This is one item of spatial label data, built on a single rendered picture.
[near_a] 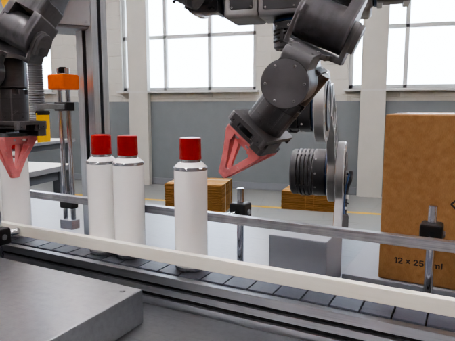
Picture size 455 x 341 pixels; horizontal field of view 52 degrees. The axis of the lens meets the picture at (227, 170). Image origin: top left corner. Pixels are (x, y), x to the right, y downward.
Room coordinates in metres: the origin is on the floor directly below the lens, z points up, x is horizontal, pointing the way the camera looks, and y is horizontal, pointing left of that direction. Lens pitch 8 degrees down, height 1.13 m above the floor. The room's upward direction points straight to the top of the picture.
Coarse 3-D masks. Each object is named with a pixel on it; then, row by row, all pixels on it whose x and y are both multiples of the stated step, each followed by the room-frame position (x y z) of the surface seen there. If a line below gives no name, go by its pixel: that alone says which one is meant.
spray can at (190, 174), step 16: (192, 144) 0.70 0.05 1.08; (192, 160) 0.70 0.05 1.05; (176, 176) 0.70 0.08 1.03; (192, 176) 0.69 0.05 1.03; (176, 192) 0.70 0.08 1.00; (192, 192) 0.69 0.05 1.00; (176, 208) 0.70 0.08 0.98; (192, 208) 0.69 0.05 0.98; (176, 224) 0.70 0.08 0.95; (192, 224) 0.69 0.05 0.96; (176, 240) 0.70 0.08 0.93; (192, 240) 0.69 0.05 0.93
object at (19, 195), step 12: (0, 168) 0.88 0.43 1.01; (24, 168) 0.89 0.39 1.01; (12, 180) 0.87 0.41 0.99; (24, 180) 0.88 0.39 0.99; (12, 192) 0.87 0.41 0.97; (24, 192) 0.88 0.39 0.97; (12, 204) 0.87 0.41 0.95; (24, 204) 0.88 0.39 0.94; (12, 216) 0.87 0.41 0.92; (24, 216) 0.88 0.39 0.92
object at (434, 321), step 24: (24, 240) 0.86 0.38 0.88; (120, 264) 0.73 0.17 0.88; (144, 264) 0.72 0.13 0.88; (168, 264) 0.72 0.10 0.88; (240, 288) 0.63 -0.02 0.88; (264, 288) 0.62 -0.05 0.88; (288, 288) 0.62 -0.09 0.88; (360, 312) 0.55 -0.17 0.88; (384, 312) 0.55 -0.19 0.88; (408, 312) 0.55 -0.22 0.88
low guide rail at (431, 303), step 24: (48, 240) 0.80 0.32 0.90; (72, 240) 0.77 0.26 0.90; (96, 240) 0.75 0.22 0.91; (192, 264) 0.66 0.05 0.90; (216, 264) 0.64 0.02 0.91; (240, 264) 0.62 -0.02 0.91; (312, 288) 0.58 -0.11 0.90; (336, 288) 0.56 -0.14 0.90; (360, 288) 0.55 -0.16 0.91; (384, 288) 0.54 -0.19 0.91; (432, 312) 0.51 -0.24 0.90
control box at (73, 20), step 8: (0, 0) 0.90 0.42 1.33; (72, 0) 0.95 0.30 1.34; (80, 0) 0.96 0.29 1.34; (88, 0) 0.96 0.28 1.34; (0, 8) 0.90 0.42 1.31; (72, 8) 0.95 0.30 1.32; (80, 8) 0.96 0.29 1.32; (88, 8) 0.96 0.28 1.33; (64, 16) 0.94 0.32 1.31; (72, 16) 0.95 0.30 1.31; (80, 16) 0.96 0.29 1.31; (88, 16) 0.96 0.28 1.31; (64, 24) 0.94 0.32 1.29; (72, 24) 0.95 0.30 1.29; (80, 24) 0.96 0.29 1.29; (88, 24) 0.96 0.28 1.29; (64, 32) 1.01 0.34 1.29; (72, 32) 1.01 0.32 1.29
